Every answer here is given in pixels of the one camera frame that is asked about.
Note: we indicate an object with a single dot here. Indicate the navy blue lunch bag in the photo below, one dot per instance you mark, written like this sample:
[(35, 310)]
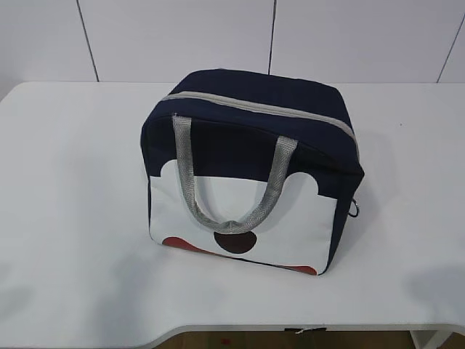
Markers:
[(251, 167)]

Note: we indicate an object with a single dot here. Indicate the white table leg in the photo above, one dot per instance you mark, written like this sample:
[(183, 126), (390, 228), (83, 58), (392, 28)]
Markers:
[(429, 339)]

